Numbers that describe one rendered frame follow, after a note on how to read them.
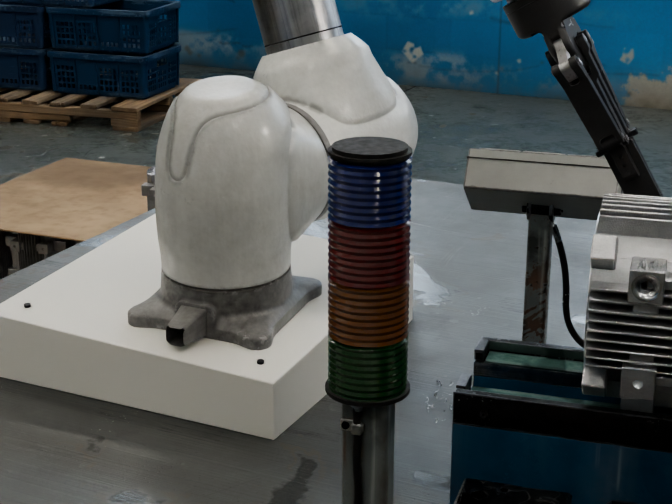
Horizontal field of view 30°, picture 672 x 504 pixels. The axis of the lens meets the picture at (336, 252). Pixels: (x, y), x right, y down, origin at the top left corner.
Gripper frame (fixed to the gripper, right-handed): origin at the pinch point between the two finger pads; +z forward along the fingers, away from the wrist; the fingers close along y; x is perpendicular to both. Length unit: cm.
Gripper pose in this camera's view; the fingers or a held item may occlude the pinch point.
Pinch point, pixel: (634, 176)
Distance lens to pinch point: 123.3
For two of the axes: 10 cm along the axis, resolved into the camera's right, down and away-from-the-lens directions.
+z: 4.8, 8.7, 1.4
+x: -8.3, 3.9, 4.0
